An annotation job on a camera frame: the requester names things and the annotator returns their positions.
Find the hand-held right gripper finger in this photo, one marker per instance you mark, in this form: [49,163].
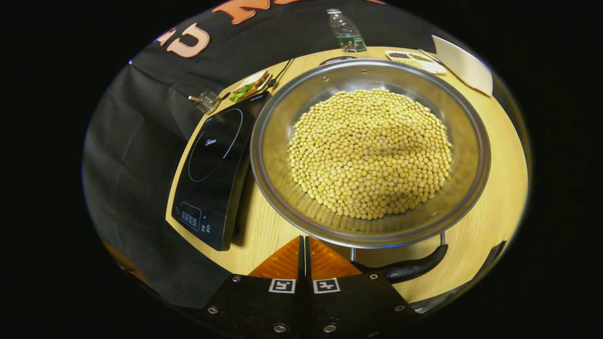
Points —
[307,261]
[301,263]

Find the pile of yellow soybeans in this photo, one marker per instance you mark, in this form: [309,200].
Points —
[370,155]

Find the black induction cooktop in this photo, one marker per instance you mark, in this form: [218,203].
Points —
[212,160]

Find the sandwich on white plate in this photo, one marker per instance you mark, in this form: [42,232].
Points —
[249,85]

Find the black backdrop cloth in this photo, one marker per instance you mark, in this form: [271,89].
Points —
[136,155]

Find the white divided dish of beans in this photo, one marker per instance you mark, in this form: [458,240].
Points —
[417,62]

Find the clear plastic water bottle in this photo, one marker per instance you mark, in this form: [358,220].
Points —
[347,33]

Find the white toaster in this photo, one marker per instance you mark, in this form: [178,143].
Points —
[464,66]

